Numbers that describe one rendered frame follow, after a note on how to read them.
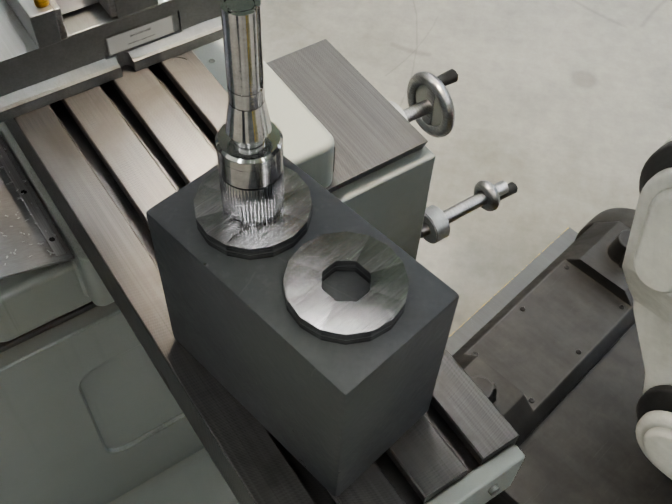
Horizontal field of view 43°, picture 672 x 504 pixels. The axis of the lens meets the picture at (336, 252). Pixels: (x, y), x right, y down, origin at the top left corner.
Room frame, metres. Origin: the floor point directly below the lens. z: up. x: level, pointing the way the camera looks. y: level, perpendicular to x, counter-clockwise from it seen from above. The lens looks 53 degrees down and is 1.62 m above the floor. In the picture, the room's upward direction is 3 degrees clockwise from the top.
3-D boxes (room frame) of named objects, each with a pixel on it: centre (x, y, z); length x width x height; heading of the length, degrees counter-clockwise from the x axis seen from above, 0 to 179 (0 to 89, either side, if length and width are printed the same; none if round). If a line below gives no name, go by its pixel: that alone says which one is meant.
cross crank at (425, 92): (1.05, -0.12, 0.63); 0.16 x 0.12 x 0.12; 127
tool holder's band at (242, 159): (0.42, 0.06, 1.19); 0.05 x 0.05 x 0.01
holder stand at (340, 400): (0.38, 0.03, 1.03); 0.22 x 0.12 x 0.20; 47
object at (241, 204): (0.42, 0.06, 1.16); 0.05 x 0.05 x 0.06
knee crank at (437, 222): (0.96, -0.22, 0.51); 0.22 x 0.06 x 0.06; 127
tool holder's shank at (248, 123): (0.42, 0.06, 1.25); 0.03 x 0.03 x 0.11
